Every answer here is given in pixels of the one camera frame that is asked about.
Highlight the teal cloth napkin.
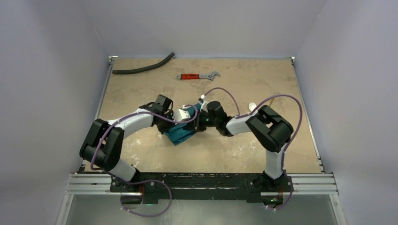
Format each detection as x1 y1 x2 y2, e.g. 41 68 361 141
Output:
164 104 200 146

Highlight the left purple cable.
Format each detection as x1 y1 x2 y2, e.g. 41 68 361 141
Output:
90 104 199 218

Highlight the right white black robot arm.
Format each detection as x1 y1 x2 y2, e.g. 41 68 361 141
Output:
187 101 293 191

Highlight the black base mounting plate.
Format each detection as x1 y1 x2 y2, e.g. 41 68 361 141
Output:
110 172 294 205

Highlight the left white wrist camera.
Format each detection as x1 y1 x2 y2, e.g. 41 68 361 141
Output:
173 109 191 122

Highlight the red handled adjustable wrench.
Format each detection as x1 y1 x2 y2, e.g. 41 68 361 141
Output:
176 71 221 81

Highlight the aluminium rail frame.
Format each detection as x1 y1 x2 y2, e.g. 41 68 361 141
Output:
56 56 347 225

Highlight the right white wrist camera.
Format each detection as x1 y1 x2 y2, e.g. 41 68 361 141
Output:
199 95 209 112

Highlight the black foam hose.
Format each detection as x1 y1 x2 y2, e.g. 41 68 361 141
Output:
112 52 176 75

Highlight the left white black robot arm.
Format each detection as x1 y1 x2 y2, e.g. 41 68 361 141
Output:
79 95 174 192

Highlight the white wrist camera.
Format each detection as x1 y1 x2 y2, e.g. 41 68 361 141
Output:
173 109 191 122
199 95 209 112

